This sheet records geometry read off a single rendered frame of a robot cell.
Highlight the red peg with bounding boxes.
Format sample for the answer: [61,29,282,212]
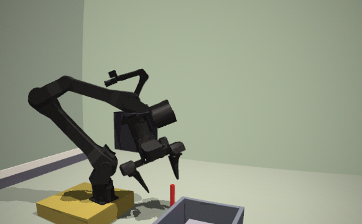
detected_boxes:
[170,184,175,206]

